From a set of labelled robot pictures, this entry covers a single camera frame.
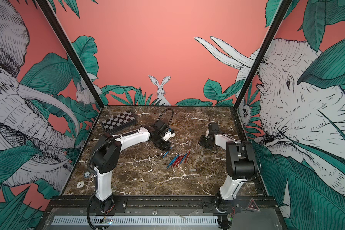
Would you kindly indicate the white round table grommet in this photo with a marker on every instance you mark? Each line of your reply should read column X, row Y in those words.
column 80, row 184

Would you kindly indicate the black front rail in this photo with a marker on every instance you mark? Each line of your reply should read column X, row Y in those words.
column 123, row 203

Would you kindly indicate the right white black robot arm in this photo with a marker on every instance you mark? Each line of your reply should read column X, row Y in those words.
column 241, row 163

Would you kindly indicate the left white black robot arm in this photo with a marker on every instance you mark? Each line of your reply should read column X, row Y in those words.
column 105, row 156

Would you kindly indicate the left black frame post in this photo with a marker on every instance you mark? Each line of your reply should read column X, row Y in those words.
column 63, row 38

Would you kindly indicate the black frame post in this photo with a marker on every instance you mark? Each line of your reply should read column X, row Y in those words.
column 63, row 38
column 277, row 20

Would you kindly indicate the red warning triangle sticker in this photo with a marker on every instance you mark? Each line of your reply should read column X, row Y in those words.
column 252, row 206

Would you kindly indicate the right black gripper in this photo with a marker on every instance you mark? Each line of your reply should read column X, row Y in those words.
column 202, row 142

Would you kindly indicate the white perforated cable duct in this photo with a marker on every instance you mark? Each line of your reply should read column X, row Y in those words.
column 99, row 221

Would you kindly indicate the right black frame post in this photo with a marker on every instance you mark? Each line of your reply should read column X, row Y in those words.
column 277, row 20

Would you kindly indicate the black white checkerboard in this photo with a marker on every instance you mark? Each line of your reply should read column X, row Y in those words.
column 119, row 122

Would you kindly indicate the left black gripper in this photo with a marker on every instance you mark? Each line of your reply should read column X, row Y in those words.
column 165, row 148

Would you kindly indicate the blue knife bottom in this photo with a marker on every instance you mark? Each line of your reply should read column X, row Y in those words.
column 184, row 158

